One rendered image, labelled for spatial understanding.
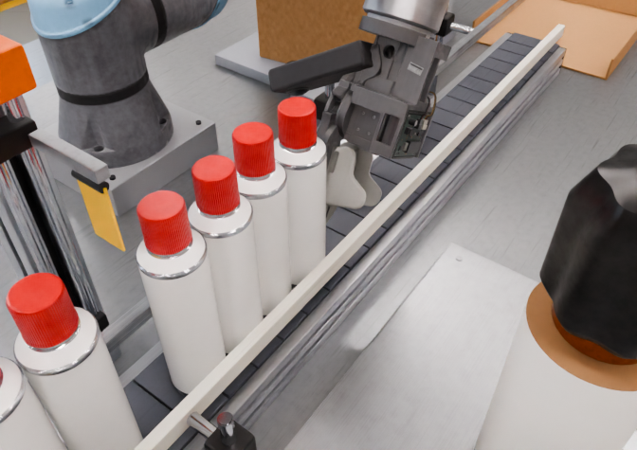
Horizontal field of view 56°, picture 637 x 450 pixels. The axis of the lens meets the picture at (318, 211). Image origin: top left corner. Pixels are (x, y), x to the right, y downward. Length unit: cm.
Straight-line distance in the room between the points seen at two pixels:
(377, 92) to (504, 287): 24
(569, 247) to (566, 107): 74
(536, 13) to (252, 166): 99
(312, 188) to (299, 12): 53
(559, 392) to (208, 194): 27
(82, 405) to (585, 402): 31
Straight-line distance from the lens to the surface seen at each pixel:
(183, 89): 107
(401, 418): 55
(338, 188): 59
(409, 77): 57
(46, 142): 42
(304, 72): 61
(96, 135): 83
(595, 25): 138
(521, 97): 98
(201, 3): 85
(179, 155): 85
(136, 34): 79
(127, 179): 81
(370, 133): 57
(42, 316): 39
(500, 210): 83
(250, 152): 47
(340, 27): 99
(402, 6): 56
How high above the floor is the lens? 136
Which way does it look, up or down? 42 degrees down
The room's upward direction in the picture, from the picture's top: straight up
